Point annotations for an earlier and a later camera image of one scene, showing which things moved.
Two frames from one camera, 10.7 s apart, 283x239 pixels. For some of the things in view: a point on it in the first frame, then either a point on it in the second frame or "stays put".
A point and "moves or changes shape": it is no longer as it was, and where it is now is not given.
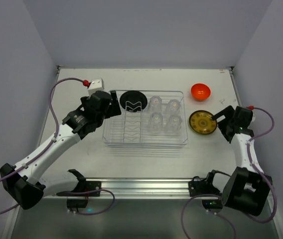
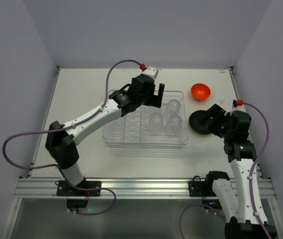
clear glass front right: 174,124 stays put
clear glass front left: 156,123 stays put
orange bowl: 200,91 stays put
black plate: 133,100 moves or changes shape
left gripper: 108,105 -> 154,97
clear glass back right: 173,107 stays put
